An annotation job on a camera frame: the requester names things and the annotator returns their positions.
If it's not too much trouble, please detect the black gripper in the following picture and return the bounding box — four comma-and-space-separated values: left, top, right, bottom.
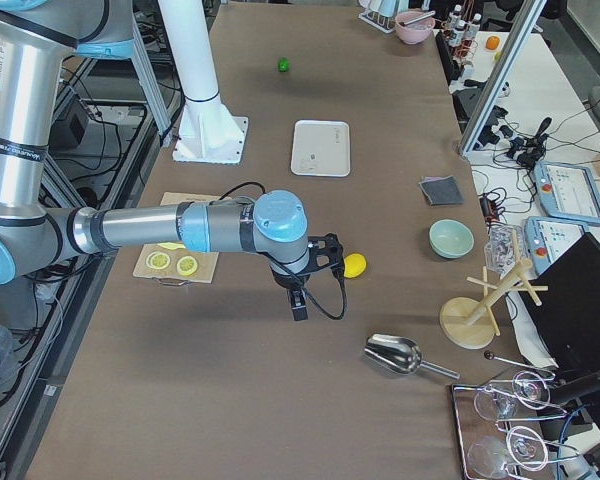
271, 269, 310, 321

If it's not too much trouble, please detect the yellow lemon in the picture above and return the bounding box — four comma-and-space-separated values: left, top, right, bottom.
344, 253, 367, 279

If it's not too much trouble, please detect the green lime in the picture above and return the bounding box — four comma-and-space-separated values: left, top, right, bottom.
277, 57, 290, 73

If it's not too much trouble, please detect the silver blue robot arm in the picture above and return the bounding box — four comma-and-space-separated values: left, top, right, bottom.
0, 1, 312, 320

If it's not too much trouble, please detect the white plastic tray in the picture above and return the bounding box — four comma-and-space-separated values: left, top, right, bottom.
290, 120, 351, 177

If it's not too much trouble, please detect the wine glass rack tray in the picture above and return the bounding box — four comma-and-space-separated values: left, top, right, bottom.
451, 370, 580, 479

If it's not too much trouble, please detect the wooden cutting board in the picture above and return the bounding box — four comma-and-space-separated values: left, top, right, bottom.
132, 192, 235, 286

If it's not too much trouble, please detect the metal scoop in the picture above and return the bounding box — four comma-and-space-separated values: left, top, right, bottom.
364, 333, 460, 380

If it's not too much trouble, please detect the mint green bowl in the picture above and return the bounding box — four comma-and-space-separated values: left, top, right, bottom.
428, 219, 474, 259

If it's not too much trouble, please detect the wooden mug tree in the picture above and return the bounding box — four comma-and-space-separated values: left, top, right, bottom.
439, 232, 548, 349

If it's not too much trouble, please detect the grey folded cloth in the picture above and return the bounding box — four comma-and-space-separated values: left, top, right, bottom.
419, 176, 464, 206

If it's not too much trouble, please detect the teach pendant lower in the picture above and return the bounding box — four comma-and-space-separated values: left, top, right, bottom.
524, 216, 589, 275

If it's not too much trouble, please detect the teach pendant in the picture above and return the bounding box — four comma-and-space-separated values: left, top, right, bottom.
524, 216, 589, 275
533, 161, 600, 226

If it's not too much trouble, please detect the black monitor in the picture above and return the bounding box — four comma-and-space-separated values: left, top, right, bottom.
524, 233, 600, 371

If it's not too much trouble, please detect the pink bowl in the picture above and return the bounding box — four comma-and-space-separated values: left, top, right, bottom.
395, 10, 436, 45

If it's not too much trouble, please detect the teach pendant upper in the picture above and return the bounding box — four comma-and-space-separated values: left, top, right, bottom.
533, 161, 600, 226

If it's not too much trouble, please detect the copper bottle rack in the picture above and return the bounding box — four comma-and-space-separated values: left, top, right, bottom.
442, 1, 482, 66

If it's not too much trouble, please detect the orange fruit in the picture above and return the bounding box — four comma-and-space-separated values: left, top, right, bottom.
485, 35, 500, 51

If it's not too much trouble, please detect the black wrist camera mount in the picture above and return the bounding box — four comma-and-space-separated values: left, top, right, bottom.
306, 233, 345, 276

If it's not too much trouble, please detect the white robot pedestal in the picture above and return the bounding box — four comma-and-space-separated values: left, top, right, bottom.
159, 0, 248, 165

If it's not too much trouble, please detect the aluminium frame post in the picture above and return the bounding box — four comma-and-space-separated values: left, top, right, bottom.
458, 0, 546, 158

